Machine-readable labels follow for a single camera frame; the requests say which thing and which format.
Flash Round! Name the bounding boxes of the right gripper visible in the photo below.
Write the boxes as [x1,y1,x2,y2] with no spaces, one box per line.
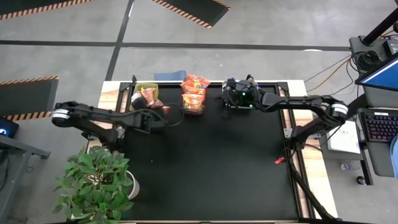
[222,77,262,110]

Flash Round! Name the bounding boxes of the white plastic bin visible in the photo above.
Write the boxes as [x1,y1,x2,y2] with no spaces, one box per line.
[222,78,261,109]

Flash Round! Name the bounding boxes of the dark grey plastic bin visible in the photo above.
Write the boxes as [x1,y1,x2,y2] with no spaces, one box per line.
[180,90,206,116]

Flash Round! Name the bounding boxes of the green plastic bin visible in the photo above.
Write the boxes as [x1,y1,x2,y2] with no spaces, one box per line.
[129,82,159,116]

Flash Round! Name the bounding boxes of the blue chair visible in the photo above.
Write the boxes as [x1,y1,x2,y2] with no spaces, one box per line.
[154,70,187,82]

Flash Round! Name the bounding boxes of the white plant pot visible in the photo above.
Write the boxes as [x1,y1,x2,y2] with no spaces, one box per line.
[124,170,141,200]

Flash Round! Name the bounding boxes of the green leafy plant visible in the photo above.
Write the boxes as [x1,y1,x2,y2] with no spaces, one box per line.
[52,146,135,224]

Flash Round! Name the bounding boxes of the black table mat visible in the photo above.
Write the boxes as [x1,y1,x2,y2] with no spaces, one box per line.
[119,82,299,222]

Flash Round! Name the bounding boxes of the black hazard-striped floor mat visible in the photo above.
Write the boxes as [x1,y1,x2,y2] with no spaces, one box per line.
[0,0,93,21]
[0,75,60,122]
[151,0,231,30]

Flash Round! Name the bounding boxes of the white paper sheet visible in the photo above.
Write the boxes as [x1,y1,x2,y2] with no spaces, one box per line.
[326,120,361,155]

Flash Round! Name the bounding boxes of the black rig strut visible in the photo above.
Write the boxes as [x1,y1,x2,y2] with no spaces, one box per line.
[362,7,398,47]
[346,93,369,119]

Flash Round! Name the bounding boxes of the black computer box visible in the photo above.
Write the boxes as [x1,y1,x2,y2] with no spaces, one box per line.
[348,34,398,75]

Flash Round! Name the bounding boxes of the grey monitor base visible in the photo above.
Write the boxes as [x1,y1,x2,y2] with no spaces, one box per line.
[362,84,398,109]

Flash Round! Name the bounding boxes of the computer monitor blue screen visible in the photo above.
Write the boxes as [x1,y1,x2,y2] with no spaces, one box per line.
[355,57,398,91]

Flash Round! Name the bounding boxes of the black keyboard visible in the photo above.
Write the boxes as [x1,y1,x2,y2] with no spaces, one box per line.
[357,108,398,143]

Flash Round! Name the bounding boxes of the black device blue light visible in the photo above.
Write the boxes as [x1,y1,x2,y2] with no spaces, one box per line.
[0,116,20,139]

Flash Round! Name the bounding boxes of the dark grey side desk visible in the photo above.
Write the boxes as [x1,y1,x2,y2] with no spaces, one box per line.
[0,133,51,224]

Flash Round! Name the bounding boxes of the light blue fabric item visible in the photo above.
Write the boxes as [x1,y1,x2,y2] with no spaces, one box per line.
[389,135,398,180]

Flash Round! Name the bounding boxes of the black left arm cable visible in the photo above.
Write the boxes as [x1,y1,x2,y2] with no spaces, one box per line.
[164,103,185,128]

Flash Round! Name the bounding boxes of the grey floor cable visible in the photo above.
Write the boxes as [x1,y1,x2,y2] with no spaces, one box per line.
[304,55,352,83]

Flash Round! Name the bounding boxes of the black sleeved cable bundle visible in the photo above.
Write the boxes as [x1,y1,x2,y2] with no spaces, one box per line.
[286,149,335,222]

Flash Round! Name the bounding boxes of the coiled black cable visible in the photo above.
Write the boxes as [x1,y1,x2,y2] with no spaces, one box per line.
[354,50,379,73]

